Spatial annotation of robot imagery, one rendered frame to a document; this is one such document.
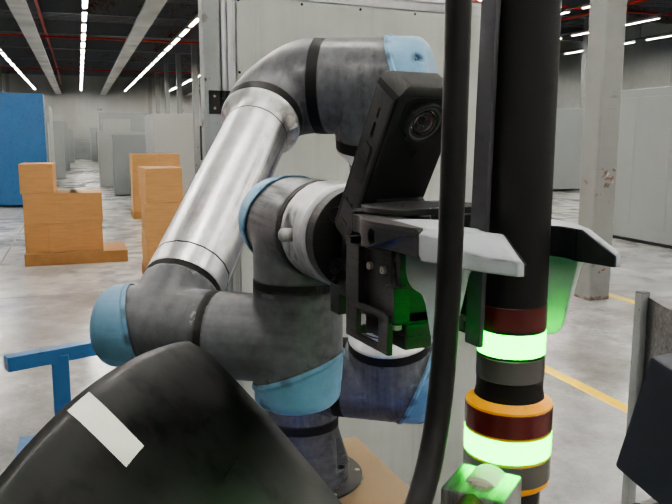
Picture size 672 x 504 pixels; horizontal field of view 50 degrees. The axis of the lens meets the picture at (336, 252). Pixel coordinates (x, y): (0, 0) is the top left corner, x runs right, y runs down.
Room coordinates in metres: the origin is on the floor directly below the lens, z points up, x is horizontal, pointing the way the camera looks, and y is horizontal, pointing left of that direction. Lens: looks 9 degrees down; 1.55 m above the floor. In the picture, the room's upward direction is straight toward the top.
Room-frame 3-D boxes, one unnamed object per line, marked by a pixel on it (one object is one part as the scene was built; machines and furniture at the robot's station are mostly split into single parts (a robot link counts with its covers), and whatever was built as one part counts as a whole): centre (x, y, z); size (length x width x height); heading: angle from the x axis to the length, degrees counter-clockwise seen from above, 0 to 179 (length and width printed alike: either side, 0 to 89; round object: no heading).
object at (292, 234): (0.52, 0.00, 1.48); 0.08 x 0.05 x 0.08; 116
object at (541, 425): (0.35, -0.09, 1.41); 0.04 x 0.04 x 0.01
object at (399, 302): (0.45, -0.04, 1.47); 0.12 x 0.08 x 0.09; 26
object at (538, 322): (0.35, -0.09, 1.46); 0.03 x 0.03 x 0.01
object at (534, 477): (0.35, -0.09, 1.39); 0.04 x 0.04 x 0.01
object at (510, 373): (0.35, -0.09, 1.44); 0.03 x 0.03 x 0.01
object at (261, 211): (0.59, 0.03, 1.48); 0.11 x 0.08 x 0.09; 26
